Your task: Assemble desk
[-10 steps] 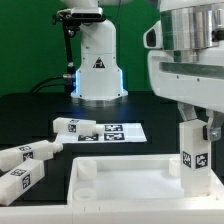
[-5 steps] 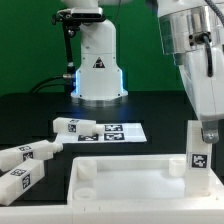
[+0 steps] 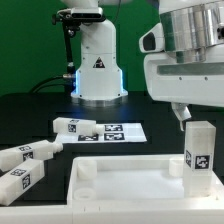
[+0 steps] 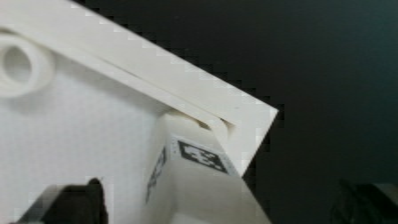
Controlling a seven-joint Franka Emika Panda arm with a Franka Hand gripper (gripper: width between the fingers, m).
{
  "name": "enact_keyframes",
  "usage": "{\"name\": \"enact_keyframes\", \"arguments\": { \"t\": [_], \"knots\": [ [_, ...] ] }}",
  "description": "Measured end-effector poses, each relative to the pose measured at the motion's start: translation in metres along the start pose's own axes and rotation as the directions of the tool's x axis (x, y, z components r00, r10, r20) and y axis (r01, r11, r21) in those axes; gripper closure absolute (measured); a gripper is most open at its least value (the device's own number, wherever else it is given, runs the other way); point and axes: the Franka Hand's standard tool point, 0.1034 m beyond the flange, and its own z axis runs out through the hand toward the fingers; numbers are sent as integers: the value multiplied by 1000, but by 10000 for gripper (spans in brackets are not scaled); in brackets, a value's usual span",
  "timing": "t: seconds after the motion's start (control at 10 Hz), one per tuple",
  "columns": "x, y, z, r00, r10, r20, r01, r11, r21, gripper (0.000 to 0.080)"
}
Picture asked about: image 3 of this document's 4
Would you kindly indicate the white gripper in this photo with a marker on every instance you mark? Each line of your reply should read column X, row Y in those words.
column 194, row 83

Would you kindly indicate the white desk top tray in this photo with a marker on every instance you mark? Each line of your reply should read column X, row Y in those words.
column 133, row 181

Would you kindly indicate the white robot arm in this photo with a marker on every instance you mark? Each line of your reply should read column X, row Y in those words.
column 181, row 57

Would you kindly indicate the white marker base sheet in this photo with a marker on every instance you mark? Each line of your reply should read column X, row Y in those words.
column 113, row 133

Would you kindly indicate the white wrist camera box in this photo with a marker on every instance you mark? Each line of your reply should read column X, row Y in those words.
column 153, row 40

